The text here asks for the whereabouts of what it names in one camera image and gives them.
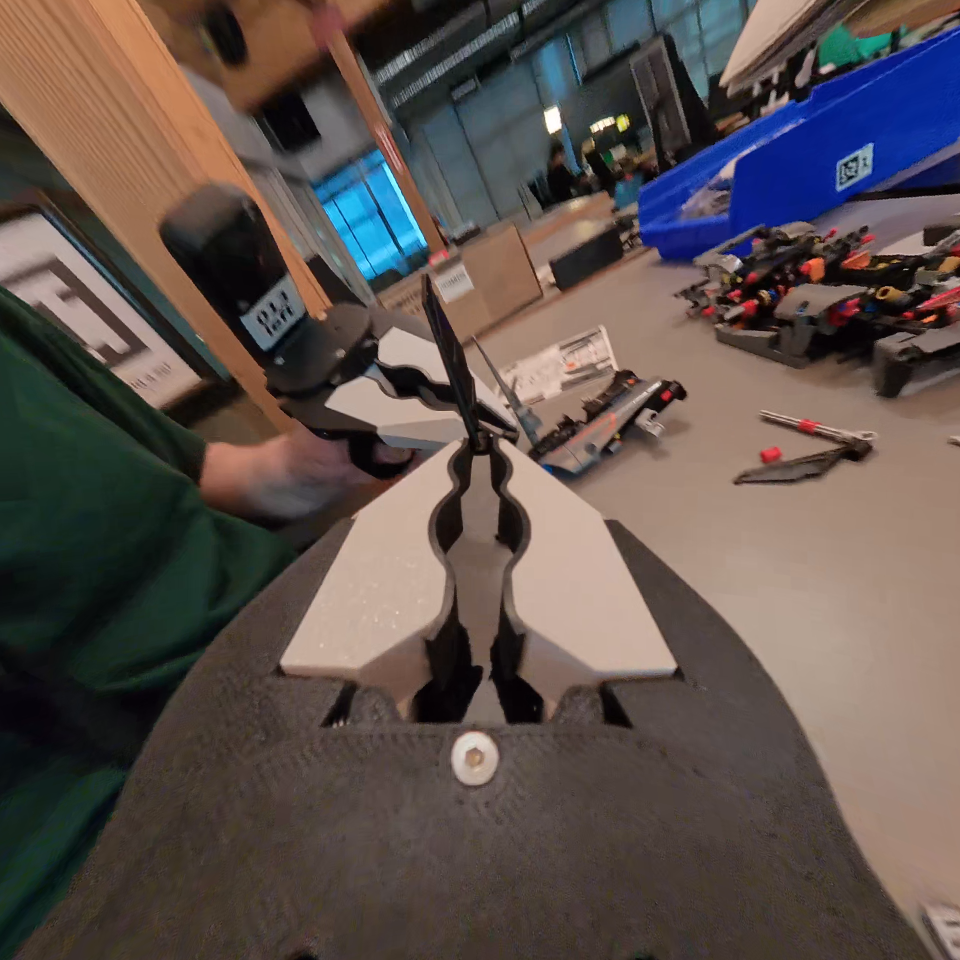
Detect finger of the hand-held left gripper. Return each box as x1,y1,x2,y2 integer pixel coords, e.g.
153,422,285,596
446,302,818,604
375,327,520,441
324,373,471,453

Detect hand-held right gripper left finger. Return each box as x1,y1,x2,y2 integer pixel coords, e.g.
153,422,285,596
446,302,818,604
279,440,485,725

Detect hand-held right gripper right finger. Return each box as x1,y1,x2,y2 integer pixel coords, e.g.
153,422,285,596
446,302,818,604
491,438,678,725

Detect black lego wing panel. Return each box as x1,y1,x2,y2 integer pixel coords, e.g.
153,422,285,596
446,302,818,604
420,273,489,451

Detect grey orange-striped lego panel assembly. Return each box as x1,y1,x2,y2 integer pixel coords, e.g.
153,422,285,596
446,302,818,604
528,369,687,477

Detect person's left forearm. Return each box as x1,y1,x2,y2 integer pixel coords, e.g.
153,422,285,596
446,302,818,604
198,438,264,515

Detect lego sticker sheet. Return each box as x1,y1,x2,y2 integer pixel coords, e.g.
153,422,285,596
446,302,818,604
498,326,620,406

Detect large lego car model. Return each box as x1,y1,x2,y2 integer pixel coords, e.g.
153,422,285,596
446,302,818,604
675,221,960,399

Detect person's left hand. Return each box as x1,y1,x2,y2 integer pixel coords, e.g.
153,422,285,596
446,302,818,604
258,429,414,520

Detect cardboard box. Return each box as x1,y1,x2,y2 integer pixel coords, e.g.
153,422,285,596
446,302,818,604
431,223,543,339

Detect black box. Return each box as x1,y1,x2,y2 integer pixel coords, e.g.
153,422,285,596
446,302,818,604
549,225,624,292

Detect grey axle black panel assembly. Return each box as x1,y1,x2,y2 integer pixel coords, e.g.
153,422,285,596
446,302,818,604
733,410,877,485

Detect person's green shirt torso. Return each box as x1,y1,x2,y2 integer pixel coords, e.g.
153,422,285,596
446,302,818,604
0,288,297,954

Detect wooden cabinet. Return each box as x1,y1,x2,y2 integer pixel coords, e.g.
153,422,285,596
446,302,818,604
0,0,331,432

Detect clear plastic bags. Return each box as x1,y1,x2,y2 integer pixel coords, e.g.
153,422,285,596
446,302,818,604
678,176,732,222

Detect black monitor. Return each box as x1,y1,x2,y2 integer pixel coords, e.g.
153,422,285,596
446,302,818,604
630,33,710,177

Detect blue bin with square tag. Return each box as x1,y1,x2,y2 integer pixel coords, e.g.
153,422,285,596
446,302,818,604
637,30,960,260

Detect white paper stack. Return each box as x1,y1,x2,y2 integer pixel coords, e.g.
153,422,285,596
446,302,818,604
720,0,960,91

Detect framed wall picture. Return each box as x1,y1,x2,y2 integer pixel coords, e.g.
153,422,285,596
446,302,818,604
0,202,204,410

